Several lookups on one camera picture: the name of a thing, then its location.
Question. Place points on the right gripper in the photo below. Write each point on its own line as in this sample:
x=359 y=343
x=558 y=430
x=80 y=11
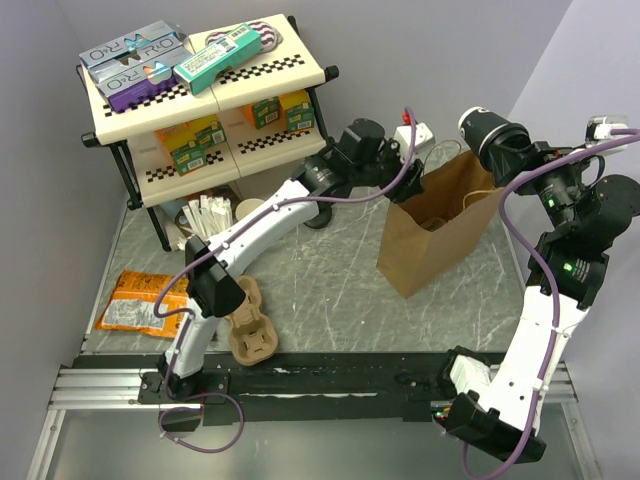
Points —
x=538 y=152

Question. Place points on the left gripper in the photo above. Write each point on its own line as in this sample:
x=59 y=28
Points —
x=409 y=185

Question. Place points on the brown paper bag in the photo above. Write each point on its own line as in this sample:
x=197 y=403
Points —
x=461 y=192

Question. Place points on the black plastic cup lid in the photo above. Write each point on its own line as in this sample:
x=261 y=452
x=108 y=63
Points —
x=512 y=139

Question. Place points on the black white paper cup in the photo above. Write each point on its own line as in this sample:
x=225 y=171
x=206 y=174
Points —
x=477 y=126

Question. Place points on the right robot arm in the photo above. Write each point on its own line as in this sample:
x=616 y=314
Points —
x=499 y=413

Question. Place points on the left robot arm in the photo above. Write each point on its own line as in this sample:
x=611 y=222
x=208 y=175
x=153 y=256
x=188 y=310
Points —
x=363 y=157

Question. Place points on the purple wavy round pack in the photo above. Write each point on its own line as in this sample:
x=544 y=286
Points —
x=270 y=36

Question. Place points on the yellow green box right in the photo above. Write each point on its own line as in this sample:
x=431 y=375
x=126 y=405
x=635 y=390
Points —
x=297 y=111

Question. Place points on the orange green box right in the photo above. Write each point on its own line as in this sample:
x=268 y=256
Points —
x=263 y=112

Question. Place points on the cream three-tier shelf rack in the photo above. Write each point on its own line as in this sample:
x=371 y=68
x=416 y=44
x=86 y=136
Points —
x=253 y=162

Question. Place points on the stacked paper cup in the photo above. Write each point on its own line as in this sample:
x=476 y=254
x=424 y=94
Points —
x=246 y=207

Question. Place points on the cup of straws and napkins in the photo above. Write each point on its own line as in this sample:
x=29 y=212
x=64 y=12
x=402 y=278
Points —
x=204 y=217

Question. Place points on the teal carton box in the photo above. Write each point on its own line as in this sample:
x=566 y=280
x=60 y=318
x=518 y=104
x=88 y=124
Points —
x=200 y=70

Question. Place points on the orange green snack box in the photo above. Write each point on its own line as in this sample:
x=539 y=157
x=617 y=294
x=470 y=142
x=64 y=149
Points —
x=176 y=137

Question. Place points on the yellow green snack box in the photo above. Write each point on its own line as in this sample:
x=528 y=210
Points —
x=209 y=133

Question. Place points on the silver blue RO box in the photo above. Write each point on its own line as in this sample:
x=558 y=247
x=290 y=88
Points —
x=128 y=43

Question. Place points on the purple RO box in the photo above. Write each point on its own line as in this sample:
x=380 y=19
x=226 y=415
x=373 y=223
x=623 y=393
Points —
x=144 y=76

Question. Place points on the orange snack bag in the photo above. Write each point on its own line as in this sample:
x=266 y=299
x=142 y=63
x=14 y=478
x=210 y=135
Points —
x=131 y=306

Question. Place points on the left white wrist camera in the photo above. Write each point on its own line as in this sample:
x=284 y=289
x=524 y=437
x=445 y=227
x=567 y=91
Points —
x=420 y=136

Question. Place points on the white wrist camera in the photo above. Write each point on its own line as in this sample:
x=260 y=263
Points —
x=599 y=128
x=420 y=136

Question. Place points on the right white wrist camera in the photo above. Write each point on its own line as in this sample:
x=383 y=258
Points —
x=599 y=128

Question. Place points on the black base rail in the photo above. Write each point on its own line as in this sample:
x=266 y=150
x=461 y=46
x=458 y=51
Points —
x=286 y=387

